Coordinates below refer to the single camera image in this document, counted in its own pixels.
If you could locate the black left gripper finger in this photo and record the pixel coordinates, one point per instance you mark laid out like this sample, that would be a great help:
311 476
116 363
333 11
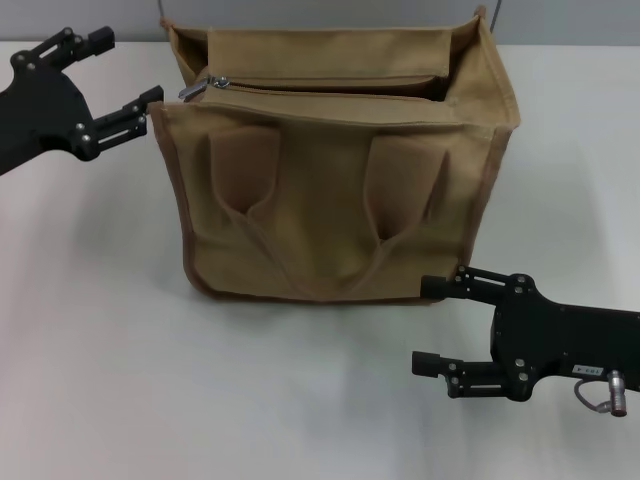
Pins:
97 42
125 117

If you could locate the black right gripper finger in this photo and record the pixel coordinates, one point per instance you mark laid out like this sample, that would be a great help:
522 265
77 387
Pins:
437 287
427 363

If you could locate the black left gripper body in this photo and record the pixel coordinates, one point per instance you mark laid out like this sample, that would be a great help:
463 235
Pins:
40 115

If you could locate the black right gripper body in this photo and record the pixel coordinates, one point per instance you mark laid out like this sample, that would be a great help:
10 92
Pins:
565 342

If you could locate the silver metal zipper pull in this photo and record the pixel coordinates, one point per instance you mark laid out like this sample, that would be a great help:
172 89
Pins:
192 91

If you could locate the khaki canvas food bag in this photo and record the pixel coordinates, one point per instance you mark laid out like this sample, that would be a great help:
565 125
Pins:
325 225

